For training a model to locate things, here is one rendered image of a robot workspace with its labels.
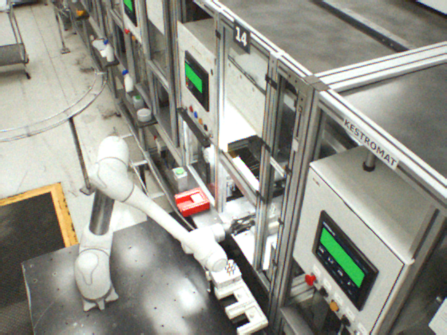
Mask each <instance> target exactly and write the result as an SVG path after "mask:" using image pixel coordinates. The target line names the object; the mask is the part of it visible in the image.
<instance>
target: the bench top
mask: <svg viewBox="0 0 447 335"><path fill-rule="evenodd" d="M111 244H112V247H111V253H110V256H109V273H110V274H111V281H112V284H113V287H114V289H115V292H116V293H117V295H118V297H119V298H118V300H116V301H111V302H108V303H106V304H105V309H106V311H104V312H101V310H100V308H99V307H94V308H93V309H91V310H90V311H88V312H84V311H83V309H82V307H83V304H82V301H81V295H80V293H79V289H78V288H77V282H76V278H75V277H74V272H73V268H74V263H75V261H76V259H77V257H78V256H79V248H80V243H78V244H76V245H73V246H70V247H67V248H62V249H60V250H56V251H54V252H51V253H49V254H45V255H43V256H41V257H39V258H38V257H36V258H32V259H30V260H28V261H25V262H22V270H23V275H24V280H25V284H26V293H27V298H28V303H29V308H30V316H31V321H32V326H33V330H34V335H238V333H237V331H236V329H235V328H234V329H233V328H232V327H231V324H230V323H229V320H228V319H227V316H226V314H225V313H224V311H223V309H222V307H221V306H220V304H219V303H218V301H217V299H216V296H215V295H214V293H209V292H208V290H209V289H210V283H209V281H208V279H207V278H206V274H205V273H204V270H203V268H202V266H201V265H200V263H199V262H198V261H197V260H196V259H195V258H194V255H193V254H187V253H185V252H184V249H183V247H182V246H181V242H180V241H179V240H178V239H177V238H176V239H175V238H174V237H173V234H171V233H170V232H169V231H167V230H166V229H165V228H164V227H162V226H161V225H159V224H158V223H157V222H156V221H155V220H154V219H150V220H147V221H144V222H142V223H138V224H136V225H131V226H128V227H125V228H122V229H120V230H117V231H114V232H113V237H112V243H111ZM51 258H52V259H53V260H50V259H51ZM34 279H35V280H36V282H33V280H34Z"/></svg>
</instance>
